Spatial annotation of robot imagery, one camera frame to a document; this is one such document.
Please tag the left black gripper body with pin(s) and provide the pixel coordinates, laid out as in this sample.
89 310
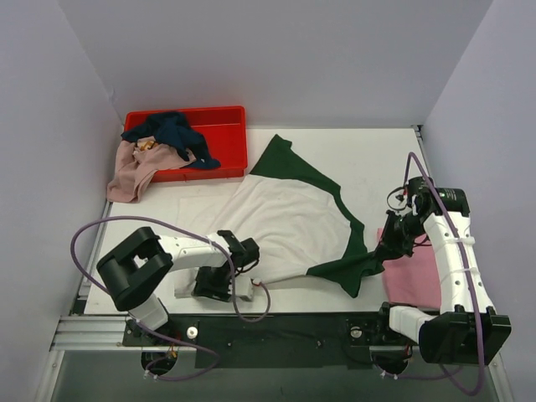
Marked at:
210 286

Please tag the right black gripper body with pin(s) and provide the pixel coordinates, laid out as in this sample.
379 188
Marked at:
389 241

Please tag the white and green t-shirt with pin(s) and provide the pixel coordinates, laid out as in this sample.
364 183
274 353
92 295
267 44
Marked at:
296 216

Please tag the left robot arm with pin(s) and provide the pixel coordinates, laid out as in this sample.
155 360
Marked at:
133 270

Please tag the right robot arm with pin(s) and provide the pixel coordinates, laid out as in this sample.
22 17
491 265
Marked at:
467 328

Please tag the folded pink t-shirt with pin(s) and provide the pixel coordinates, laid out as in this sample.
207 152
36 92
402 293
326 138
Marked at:
413 280

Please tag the beige pink t-shirt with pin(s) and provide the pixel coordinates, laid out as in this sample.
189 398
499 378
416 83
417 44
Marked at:
135 165

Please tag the red plastic bin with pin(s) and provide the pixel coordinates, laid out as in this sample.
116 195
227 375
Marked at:
224 129

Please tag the navy blue t-shirt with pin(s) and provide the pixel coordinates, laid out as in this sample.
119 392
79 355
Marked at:
171 128

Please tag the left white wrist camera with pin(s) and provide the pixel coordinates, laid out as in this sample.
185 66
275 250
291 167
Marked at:
244 288

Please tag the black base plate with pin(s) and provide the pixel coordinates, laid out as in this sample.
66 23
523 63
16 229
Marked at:
294 355

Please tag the aluminium frame rail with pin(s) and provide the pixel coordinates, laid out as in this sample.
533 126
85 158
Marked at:
84 335

